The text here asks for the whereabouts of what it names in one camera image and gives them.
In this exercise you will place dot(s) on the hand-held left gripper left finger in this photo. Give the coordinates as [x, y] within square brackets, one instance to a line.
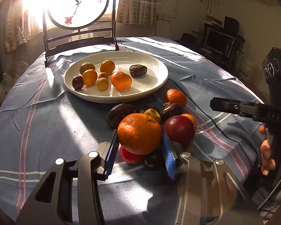
[110, 153]

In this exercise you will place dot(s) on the television monitor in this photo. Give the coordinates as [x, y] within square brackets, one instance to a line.
[217, 41]

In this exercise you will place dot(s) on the small dark red fruit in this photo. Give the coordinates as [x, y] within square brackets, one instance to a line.
[77, 82]

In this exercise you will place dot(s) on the dark red plum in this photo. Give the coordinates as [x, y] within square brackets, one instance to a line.
[179, 128]

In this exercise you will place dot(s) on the checked curtain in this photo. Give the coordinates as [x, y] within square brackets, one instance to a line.
[14, 32]
[137, 3]

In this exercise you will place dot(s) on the large orange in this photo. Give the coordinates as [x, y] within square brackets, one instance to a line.
[139, 133]

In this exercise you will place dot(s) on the orange kumquat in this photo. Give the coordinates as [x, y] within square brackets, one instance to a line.
[89, 76]
[107, 66]

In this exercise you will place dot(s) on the person's right hand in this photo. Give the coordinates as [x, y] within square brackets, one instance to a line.
[267, 153]

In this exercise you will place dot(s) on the small brown longan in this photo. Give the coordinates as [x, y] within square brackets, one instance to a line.
[103, 75]

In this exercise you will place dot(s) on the dark wrinkled passion fruit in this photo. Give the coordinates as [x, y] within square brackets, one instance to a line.
[119, 114]
[142, 109]

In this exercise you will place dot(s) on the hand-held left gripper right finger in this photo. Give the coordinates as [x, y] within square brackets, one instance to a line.
[169, 159]

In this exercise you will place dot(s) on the bright red fruit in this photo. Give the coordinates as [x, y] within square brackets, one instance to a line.
[130, 156]

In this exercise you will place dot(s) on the dark purple fruit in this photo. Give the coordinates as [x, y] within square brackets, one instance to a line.
[154, 160]

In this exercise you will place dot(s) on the dark stemmed passion fruit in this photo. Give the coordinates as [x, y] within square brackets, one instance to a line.
[171, 111]

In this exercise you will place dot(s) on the clear plastic bag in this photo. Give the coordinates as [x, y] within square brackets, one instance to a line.
[1, 88]

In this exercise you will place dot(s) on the black speaker box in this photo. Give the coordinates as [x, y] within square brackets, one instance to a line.
[231, 24]

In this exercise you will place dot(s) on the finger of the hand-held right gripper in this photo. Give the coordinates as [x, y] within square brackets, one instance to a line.
[234, 107]

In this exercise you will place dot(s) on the green-yellow round fruit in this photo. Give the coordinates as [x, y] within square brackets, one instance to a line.
[86, 67]

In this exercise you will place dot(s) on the mandarin orange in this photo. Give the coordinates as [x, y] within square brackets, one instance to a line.
[121, 80]
[175, 97]

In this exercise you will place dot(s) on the white bucket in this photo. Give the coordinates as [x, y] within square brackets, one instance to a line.
[247, 71]

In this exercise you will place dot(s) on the small yellow longan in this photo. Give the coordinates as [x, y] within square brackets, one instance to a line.
[102, 84]

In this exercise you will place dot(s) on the round painted table screen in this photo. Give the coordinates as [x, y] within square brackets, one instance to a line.
[78, 4]

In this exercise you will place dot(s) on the small orange fruit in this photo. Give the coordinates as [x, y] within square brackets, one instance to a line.
[191, 119]

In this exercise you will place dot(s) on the yellow-green round fruit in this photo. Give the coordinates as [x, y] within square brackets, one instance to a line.
[153, 115]

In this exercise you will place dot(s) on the dark date on plate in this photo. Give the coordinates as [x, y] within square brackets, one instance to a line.
[137, 70]

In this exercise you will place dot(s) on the white round plate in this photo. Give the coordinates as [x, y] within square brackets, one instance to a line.
[121, 91]

